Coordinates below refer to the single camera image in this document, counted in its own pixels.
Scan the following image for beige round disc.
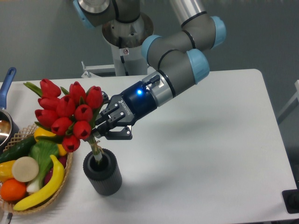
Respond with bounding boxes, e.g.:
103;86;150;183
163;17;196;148
12;156;39;182

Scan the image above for white furniture leg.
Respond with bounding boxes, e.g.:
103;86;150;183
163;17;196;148
277;80;299;125

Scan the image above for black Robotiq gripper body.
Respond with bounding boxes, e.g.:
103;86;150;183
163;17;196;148
99;81;157;131

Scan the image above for yellow bell pepper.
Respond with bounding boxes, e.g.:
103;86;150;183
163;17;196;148
0;160;16;182

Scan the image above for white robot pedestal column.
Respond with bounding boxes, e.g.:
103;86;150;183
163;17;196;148
102;13;154;76

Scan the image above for blue handled saucepan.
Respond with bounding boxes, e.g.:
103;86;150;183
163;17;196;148
0;67;19;154

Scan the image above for dark grey ribbed vase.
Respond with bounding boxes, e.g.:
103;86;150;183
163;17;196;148
83;148;122;196

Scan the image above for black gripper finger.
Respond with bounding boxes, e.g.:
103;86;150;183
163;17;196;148
102;91;110;105
93;126;133;140

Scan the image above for woven wicker basket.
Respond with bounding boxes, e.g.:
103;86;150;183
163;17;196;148
0;124;73;215

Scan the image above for green bok choy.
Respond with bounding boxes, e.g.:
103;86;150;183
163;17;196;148
27;140;59;194

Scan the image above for black device at table edge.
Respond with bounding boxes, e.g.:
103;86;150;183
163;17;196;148
282;189;299;214

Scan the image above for white metal base frame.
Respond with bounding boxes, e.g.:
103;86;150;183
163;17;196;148
81;61;155;79

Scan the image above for yellow banana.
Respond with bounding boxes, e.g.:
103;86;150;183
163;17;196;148
13;154;64;211

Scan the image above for dark red vegetable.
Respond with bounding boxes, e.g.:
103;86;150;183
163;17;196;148
43;155;67;185

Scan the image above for orange fruit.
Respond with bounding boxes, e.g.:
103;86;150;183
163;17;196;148
0;179;27;202

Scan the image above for red tulip bouquet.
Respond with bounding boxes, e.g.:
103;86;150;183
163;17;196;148
24;79;104;164

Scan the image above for yellow squash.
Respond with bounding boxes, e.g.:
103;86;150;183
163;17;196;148
34;127;67;156

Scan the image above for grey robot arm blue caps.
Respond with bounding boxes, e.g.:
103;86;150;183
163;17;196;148
73;0;226;140

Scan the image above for green cucumber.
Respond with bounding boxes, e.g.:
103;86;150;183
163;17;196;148
0;136;36;163

